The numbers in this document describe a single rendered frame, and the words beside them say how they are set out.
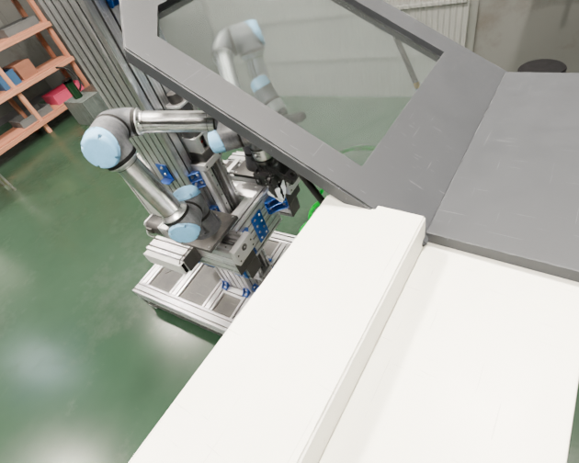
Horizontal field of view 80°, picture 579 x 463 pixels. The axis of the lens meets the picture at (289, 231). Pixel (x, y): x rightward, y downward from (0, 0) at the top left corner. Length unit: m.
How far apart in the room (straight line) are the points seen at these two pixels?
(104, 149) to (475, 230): 1.05
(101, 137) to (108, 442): 1.95
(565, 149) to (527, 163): 0.09
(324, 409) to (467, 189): 0.56
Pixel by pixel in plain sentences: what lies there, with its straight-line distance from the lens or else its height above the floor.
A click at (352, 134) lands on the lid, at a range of 0.88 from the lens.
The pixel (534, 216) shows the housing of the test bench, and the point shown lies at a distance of 0.83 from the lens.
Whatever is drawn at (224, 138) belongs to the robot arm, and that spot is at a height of 1.54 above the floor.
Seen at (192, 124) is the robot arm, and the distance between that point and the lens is 1.31.
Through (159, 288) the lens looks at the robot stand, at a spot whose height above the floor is 0.21.
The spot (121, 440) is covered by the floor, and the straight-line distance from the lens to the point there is 2.65.
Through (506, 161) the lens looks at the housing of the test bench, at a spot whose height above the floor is 1.50.
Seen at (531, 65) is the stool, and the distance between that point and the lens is 3.50.
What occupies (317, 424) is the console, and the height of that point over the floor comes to 1.55.
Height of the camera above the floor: 2.07
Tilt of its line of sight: 44 degrees down
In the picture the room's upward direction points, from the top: 20 degrees counter-clockwise
